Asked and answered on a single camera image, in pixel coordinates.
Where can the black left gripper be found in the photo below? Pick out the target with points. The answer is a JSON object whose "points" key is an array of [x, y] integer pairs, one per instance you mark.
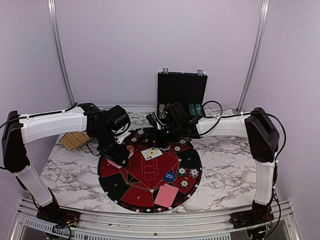
{"points": [[118, 156]]}

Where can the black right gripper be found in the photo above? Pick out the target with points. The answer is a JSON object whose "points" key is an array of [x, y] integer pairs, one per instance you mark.
{"points": [[156, 138]]}

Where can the red playing card deck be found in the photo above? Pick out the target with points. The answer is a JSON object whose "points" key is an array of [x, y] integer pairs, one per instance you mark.
{"points": [[120, 158]]}

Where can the ace of clubs card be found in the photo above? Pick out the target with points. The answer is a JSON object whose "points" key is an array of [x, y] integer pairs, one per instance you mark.
{"points": [[151, 153]]}

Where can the orange big blind button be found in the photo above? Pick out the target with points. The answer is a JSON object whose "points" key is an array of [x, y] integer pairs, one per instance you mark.
{"points": [[130, 147]]}

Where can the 50 chips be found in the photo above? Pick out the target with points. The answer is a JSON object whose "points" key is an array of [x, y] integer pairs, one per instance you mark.
{"points": [[181, 172]]}

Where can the blue small blind button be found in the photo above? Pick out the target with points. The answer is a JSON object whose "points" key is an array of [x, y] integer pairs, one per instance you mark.
{"points": [[169, 176]]}

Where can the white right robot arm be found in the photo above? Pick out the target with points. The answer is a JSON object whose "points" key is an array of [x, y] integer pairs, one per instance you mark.
{"points": [[256, 125]]}

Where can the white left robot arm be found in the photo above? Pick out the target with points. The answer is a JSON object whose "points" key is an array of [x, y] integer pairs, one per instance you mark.
{"points": [[107, 127]]}

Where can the cream blue chips in case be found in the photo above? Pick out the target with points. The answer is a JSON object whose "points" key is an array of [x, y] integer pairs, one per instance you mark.
{"points": [[162, 110]]}

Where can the woven bamboo tray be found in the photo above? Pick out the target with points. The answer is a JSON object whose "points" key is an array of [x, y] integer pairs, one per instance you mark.
{"points": [[74, 140]]}

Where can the round red black poker mat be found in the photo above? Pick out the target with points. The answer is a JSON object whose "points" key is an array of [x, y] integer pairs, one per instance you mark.
{"points": [[136, 185]]}

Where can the teal chips in case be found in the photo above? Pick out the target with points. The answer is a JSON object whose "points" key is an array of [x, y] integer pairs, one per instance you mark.
{"points": [[195, 109]]}

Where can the black chip carrying case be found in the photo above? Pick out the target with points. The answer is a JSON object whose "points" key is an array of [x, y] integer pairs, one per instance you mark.
{"points": [[181, 87]]}

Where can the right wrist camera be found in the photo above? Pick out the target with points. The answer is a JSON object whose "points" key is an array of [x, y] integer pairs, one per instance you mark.
{"points": [[176, 114]]}

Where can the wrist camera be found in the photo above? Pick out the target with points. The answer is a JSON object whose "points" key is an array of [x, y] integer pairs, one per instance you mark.
{"points": [[176, 114], [119, 123]]}

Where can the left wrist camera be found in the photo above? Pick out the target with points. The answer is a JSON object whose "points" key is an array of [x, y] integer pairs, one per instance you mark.
{"points": [[119, 123]]}

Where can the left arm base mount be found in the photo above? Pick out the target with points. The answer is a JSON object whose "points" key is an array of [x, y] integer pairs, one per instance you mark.
{"points": [[55, 214]]}

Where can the aluminium front rail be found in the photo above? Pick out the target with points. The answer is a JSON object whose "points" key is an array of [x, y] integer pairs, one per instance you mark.
{"points": [[205, 225]]}

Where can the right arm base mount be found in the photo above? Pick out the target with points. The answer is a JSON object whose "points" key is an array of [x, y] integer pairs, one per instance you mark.
{"points": [[258, 214]]}

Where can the left aluminium frame post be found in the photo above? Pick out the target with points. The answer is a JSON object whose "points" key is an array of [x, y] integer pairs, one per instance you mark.
{"points": [[59, 51]]}

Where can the aluminium frame post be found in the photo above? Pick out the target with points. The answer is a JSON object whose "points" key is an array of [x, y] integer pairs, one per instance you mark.
{"points": [[59, 51], [260, 33]]}

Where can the right aluminium frame post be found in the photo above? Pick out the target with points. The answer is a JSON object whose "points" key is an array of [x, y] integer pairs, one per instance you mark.
{"points": [[260, 33]]}

